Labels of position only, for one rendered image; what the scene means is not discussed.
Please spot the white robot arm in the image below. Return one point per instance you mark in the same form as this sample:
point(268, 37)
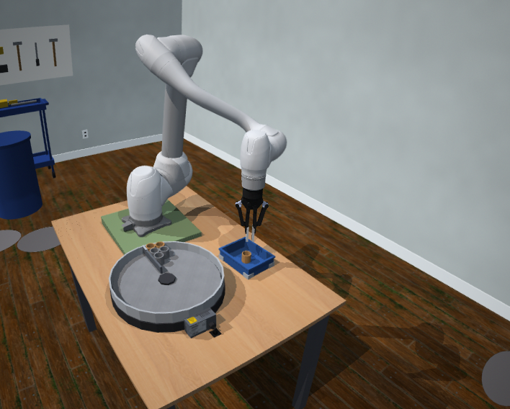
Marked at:
point(147, 191)

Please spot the blue crate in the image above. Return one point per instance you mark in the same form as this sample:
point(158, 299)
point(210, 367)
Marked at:
point(232, 253)

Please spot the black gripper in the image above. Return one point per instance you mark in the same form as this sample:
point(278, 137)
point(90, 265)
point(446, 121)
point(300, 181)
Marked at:
point(251, 205)

